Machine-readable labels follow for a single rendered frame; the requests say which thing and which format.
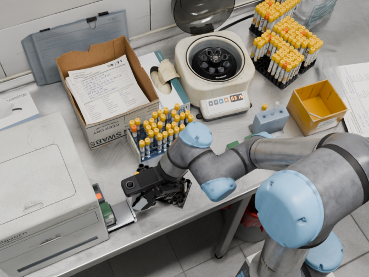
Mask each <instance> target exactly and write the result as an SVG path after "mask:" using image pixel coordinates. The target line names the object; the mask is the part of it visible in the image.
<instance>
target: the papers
mask: <svg viewBox="0 0 369 277"><path fill-rule="evenodd" d="M340 68H341V72H342V79H343V86H344V89H345V93H346V97H345V99H344V100H343V102H344V103H345V105H346V106H347V108H348V109H349V110H348V111H347V112H346V114H345V115H344V116H343V118H344V120H345V123H346V126H347V128H348V131H349V133H354V134H358V135H361V136H363V137H365V138H369V62H367V63H359V64H350V65H343V66H340Z"/></svg>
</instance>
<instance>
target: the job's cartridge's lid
mask: <svg viewBox="0 0 369 277"><path fill-rule="evenodd" d="M100 209H101V211H102V213H103V216H104V219H107V218H109V215H110V214H112V211H111V209H110V207H109V204H108V202H104V203H102V204H100Z"/></svg>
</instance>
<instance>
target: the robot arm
mask: <svg viewBox="0 0 369 277"><path fill-rule="evenodd" d="M212 141H213V136H212V132H211V131H210V129H209V128H208V127H207V126H206V125H204V124H202V123H200V122H196V121H194V122H191V123H189V124H188V125H187V126H186V127H185V128H184V129H183V130H182V131H180V133H179V135H178V136H177V137H176V139H175V140H174V142H173V143H172V144H171V145H170V147H169V148H168V149H167V150H166V152H165V153H164V154H163V156H162V157H161V158H160V161H158V165H157V166H156V167H153V168H150V169H148V170H145V171H143V172H141V173H138V174H136V175H133V176H130V177H129V178H126V179H123V180H122V181H121V187H122V189H123V192H124V194H125V196H126V197H128V198H129V197H132V202H131V206H132V208H133V210H134V212H139V211H142V210H145V209H150V208H152V207H154V206H155V205H156V202H157V200H156V199H157V198H160V197H165V196H166V195H167V196H166V198H165V200H166V199H170V198H172V197H173V196H174V195H175V194H176V192H177V191H178V190H179V189H180V187H179V185H178V182H179V181H180V180H181V179H182V178H183V177H184V176H185V174H186V173H187V172H188V170H189V171H190V172H191V173H192V175H193V176H194V178H195V179H196V181H197V183H198V184H199V186H200V188H201V190H203V191H204V192H205V194H206V195H207V196H208V198H209V199H210V200H211V201H212V202H218V201H221V200H223V199H224V198H226V197H227V196H229V195H230V194H231V193H233V192H234V191H235V189H236V188H237V185H236V183H235V181H236V180H238V179H240V178H241V177H243V176H245V175H247V174H248V173H250V172H251V171H253V170H255V169H265V170H274V171H278V172H276V173H274V174H272V175H271V176H270V177H269V178H268V179H267V180H266V181H264V182H263V183H262V184H261V185H260V186H259V187H258V189H257V191H256V194H255V208H256V210H257V211H258V213H257V215H258V218H259V220H260V222H261V225H262V226H263V228H264V229H265V231H266V232H267V235H266V239H265V242H264V245H263V248H262V251H260V252H259V253H257V254H256V255H255V256H254V258H253V259H252V261H251V263H250V266H249V268H247V269H246V270H245V271H241V273H240V274H239V275H237V277H327V275H328V274H330V273H331V272H333V271H335V270H336V269H337V268H338V267H339V265H340V263H341V262H342V259H343V246H342V243H341V241H340V239H339V238H338V236H337V235H336V234H335V233H334V232H333V231H332V230H333V228H334V226H335V225H336V224H337V223H338V222H339V221H340V220H342V219H343V218H345V217H346V216H347V215H349V214H350V213H352V212H353V211H355V210H356V209H358V208H359V207H361V206H362V205H363V204H365V203H366V202H368V201H369V139H367V138H365V137H363V136H361V135H358V134H354V133H349V132H334V133H330V134H327V135H325V136H324V137H323V138H274V137H273V136H272V135H271V134H269V133H268V132H260V133H258V134H255V135H253V136H251V137H250V138H249V139H247V140H245V141H243V142H242V143H240V144H238V145H236V146H234V147H233V148H231V149H229V150H228V151H226V152H224V153H222V154H220V155H219V156H216V154H215V153H214V152H213V150H212V149H211V148H210V145H211V143H212ZM174 185H175V186H177V188H174ZM172 192H175V193H174V194H173V195H172V196H170V194H171V193H172ZM138 201H139V202H138Z"/></svg>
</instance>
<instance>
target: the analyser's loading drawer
mask: <svg viewBox="0 0 369 277"><path fill-rule="evenodd" d="M125 198H126V200H124V201H122V202H120V203H117V204H115V205H113V206H111V205H110V204H109V206H110V209H111V211H112V213H113V216H114V220H115V224H113V225H110V226H108V227H107V230H108V231H111V230H113V229H116V228H118V227H120V226H122V225H125V224H127V223H129V222H132V221H135V222H136V221H137V219H136V215H135V213H134V210H133V208H132V206H131V204H130V201H129V199H128V197H125Z"/></svg>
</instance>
